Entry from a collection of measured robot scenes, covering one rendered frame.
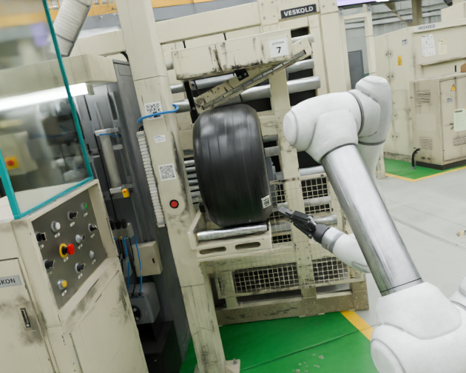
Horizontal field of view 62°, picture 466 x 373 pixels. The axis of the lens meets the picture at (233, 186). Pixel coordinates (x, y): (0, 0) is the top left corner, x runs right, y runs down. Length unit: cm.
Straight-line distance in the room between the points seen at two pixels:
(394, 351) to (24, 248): 107
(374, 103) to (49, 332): 124
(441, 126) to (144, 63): 476
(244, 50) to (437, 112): 424
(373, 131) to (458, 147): 506
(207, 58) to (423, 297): 152
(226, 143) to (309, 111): 65
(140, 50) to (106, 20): 526
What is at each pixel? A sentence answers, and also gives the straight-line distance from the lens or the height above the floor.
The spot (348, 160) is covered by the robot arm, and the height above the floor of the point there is 131.
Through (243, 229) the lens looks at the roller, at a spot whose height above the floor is 91.
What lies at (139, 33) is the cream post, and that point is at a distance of 188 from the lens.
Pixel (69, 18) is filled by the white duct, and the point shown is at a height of 203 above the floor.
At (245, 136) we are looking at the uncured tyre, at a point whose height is 134.
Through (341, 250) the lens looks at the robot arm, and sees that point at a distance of 149.
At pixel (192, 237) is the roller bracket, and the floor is 92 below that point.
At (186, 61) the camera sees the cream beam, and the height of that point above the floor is 172.
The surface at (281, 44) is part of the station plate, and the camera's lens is 206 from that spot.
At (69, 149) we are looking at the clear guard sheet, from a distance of 170.
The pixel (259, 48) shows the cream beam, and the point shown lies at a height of 171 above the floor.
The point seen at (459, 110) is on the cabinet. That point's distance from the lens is 617.
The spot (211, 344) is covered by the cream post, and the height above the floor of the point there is 27.
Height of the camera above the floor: 152
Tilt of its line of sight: 13 degrees down
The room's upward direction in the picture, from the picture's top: 10 degrees counter-clockwise
